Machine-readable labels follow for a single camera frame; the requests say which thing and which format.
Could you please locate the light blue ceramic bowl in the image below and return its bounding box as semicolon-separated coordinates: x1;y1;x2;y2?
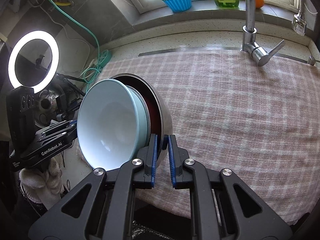
77;79;150;171

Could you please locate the large stainless steel bowl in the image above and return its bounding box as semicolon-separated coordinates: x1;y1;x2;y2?
111;73;172;167

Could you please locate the red steel bowl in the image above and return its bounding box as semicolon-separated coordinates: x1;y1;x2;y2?
114;75;162;135

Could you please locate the chrome kitchen faucet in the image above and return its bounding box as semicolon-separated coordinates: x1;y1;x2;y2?
241;0;308;67

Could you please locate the left white gloved hand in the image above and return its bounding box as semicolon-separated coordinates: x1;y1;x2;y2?
19;158;64;210

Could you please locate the black tripod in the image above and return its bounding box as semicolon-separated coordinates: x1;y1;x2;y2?
35;55;87;98

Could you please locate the pink plaid cloth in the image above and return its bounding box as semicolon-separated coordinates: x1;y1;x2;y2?
75;47;320;225

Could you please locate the blue ribbed plastic cup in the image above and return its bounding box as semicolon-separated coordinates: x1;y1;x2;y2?
162;0;191;13

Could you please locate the orange fruit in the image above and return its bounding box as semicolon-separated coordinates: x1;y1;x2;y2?
255;0;265;9

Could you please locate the teal hose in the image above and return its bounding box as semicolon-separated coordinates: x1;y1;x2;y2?
46;0;111;92

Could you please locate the teal hose reel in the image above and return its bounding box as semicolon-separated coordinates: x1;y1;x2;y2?
98;50;112;68

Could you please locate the ring light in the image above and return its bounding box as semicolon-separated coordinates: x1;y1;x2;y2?
7;30;60;94

